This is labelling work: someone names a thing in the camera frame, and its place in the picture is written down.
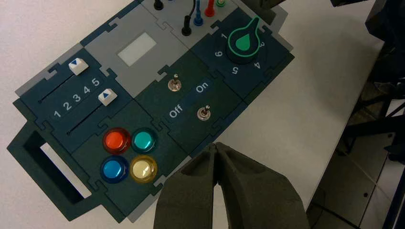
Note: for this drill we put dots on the black knob with green pointer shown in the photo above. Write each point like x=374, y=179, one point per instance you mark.
x=243, y=42

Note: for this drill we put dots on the black frame post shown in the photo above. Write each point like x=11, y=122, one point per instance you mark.
x=399, y=208

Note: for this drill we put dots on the white slider cap blue triangle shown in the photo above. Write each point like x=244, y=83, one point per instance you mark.
x=78, y=66
x=107, y=97

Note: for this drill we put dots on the yellow round push button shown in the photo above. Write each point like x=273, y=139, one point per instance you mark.
x=143, y=169

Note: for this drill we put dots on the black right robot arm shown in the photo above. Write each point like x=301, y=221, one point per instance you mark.
x=389, y=15

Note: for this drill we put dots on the white rectangular display window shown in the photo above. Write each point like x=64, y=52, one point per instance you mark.
x=137, y=49

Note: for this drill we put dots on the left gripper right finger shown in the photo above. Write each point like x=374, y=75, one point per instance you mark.
x=259, y=199

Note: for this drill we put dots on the red round push button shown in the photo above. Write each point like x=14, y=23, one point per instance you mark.
x=116, y=140

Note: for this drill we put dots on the teal round push button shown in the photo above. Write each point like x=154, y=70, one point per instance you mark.
x=143, y=140

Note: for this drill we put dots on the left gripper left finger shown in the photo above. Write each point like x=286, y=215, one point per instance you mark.
x=186, y=196

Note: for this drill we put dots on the small metal toggle switch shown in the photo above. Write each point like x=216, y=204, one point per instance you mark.
x=203, y=113
x=174, y=84

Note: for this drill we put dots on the black base frame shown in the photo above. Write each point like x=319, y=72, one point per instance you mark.
x=379, y=126

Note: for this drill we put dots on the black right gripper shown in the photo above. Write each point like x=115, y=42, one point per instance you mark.
x=346, y=2

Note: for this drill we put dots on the blue round push button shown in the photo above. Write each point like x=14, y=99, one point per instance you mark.
x=114, y=169

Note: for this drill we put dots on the dark blue control panel board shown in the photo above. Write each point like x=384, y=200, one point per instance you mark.
x=177, y=132

